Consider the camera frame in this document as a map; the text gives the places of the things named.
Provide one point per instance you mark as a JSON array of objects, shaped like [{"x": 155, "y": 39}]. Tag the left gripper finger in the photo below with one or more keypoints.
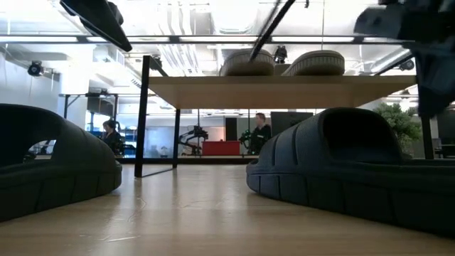
[
  {"x": 99, "y": 21},
  {"x": 117, "y": 14}
]

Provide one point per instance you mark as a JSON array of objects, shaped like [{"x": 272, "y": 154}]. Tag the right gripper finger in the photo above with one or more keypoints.
[{"x": 437, "y": 78}]

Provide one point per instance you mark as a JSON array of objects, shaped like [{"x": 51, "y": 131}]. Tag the grey rubber slide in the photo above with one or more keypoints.
[
  {"x": 245, "y": 64},
  {"x": 316, "y": 64}
]

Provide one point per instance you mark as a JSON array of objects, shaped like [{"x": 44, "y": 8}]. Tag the black rubber slide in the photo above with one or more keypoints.
[
  {"x": 348, "y": 177},
  {"x": 71, "y": 170}
]

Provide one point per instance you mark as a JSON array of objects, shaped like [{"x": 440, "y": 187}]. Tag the background black robot arm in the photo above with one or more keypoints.
[{"x": 193, "y": 137}]

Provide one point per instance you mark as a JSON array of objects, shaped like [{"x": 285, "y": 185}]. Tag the black ceiling spotlight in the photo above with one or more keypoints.
[
  {"x": 407, "y": 65},
  {"x": 35, "y": 68}
]

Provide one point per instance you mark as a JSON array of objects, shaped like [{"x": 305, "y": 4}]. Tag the small green potted plant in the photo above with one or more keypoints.
[{"x": 398, "y": 122}]

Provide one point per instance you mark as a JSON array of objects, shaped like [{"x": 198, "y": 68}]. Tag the black background table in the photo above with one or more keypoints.
[{"x": 90, "y": 95}]

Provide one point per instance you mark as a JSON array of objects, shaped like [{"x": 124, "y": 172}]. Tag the long ceiling light strip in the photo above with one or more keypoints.
[{"x": 213, "y": 39}]

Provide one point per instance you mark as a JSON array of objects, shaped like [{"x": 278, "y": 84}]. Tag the seated person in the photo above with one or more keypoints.
[{"x": 112, "y": 137}]

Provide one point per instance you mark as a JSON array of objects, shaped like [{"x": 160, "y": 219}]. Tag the red counter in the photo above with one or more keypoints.
[{"x": 220, "y": 148}]

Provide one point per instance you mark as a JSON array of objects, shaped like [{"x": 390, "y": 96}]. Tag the standing person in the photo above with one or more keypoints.
[{"x": 260, "y": 133}]

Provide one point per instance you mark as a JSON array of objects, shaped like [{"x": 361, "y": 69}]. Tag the black frame clamp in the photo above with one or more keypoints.
[
  {"x": 155, "y": 62},
  {"x": 280, "y": 54}
]

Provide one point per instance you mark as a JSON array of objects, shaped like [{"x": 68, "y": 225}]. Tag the wooden shelf with black frame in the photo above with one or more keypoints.
[{"x": 284, "y": 90}]

